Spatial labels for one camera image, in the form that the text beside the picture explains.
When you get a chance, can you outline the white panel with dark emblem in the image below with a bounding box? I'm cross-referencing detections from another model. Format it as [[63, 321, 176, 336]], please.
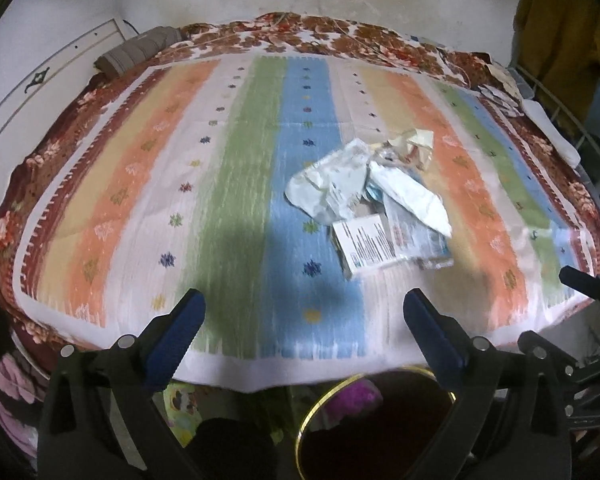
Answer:
[[0, 17, 131, 161]]

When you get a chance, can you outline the long white plastic wrapper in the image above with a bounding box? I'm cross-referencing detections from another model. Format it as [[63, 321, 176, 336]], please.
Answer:
[[367, 160, 453, 236]]

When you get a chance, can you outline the pink cloth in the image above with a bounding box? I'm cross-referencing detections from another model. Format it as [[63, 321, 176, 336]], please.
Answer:
[[0, 350, 46, 461]]

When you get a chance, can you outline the white cloth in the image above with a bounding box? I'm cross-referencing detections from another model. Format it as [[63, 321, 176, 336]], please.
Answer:
[[522, 100, 581, 166]]

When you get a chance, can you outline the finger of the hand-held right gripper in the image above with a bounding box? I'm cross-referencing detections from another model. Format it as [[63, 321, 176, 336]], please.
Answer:
[[559, 266, 600, 307]]

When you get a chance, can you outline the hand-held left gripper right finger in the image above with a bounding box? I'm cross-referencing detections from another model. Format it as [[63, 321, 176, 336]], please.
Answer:
[[402, 287, 576, 480]]

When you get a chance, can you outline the striped woven mat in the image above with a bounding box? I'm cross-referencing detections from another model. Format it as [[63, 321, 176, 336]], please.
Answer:
[[12, 52, 600, 393]]

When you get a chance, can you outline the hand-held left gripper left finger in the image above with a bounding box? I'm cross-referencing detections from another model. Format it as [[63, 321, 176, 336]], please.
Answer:
[[37, 287, 207, 480]]

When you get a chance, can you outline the grey folded cloth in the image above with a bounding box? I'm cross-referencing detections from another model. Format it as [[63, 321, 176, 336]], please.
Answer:
[[94, 26, 182, 78]]

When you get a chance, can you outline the clear plastic wrapper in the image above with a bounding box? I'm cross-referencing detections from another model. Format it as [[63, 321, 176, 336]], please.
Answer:
[[370, 142, 406, 168]]

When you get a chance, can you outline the crumpled white plastic packet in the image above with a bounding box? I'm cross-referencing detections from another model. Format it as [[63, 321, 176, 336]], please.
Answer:
[[284, 139, 376, 223]]

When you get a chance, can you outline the white printed cardboard box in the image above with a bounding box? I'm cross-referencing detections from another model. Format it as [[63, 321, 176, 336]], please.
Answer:
[[332, 212, 398, 277]]

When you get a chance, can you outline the crumpled cream paper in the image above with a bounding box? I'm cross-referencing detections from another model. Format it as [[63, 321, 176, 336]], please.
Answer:
[[387, 127, 436, 173]]

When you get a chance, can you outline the green printed slipper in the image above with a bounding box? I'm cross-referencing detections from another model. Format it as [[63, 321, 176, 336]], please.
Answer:
[[162, 382, 203, 448]]

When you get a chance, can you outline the yellow hanging garment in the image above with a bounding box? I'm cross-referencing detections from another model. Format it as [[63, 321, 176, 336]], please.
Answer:
[[512, 0, 600, 106]]

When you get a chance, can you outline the round bin with gold rim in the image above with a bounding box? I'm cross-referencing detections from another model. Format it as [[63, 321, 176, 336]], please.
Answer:
[[295, 366, 456, 480]]

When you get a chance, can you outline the pink plastic bag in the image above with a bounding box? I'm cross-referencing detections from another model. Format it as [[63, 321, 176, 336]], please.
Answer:
[[325, 379, 383, 411]]

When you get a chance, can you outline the striped colourful bedsheet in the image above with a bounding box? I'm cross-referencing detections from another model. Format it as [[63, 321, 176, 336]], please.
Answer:
[[0, 10, 600, 361]]

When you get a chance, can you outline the metal rack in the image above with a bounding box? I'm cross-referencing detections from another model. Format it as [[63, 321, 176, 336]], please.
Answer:
[[510, 60, 600, 201]]

